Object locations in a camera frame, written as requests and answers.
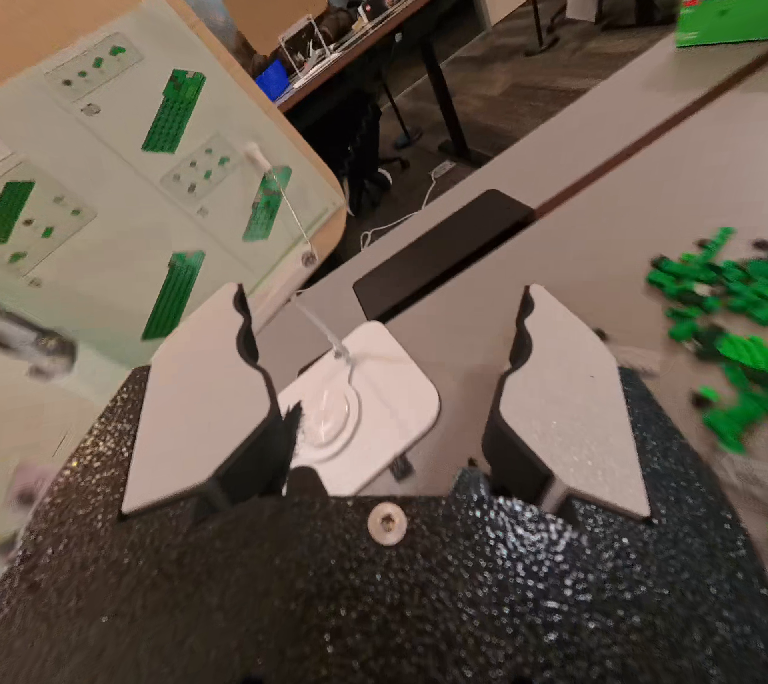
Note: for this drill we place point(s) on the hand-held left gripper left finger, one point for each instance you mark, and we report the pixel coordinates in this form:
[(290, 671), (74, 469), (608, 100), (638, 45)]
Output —
[(198, 396)]

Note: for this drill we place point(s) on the blue bag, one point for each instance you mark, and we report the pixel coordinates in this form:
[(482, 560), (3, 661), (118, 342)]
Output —
[(273, 79)]

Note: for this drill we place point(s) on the metal page holder clip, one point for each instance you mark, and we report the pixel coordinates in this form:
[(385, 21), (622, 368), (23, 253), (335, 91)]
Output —
[(255, 153)]

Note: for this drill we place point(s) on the wooden book stand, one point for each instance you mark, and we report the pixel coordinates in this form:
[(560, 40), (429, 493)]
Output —
[(384, 384)]

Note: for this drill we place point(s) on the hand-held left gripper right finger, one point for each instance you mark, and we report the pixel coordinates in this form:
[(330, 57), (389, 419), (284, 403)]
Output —
[(570, 396)]

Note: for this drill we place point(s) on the grey desk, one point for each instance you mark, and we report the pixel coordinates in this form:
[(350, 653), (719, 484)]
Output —
[(600, 216)]

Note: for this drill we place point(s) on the clear acrylic display case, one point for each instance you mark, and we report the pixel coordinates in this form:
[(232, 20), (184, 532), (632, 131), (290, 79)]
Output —
[(303, 51)]

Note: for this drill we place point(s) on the pile of green toy bricks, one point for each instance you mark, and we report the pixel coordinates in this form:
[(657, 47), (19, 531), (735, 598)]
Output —
[(738, 348)]

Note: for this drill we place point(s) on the green toy instruction booklet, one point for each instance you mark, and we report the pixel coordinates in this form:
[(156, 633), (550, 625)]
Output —
[(120, 216)]

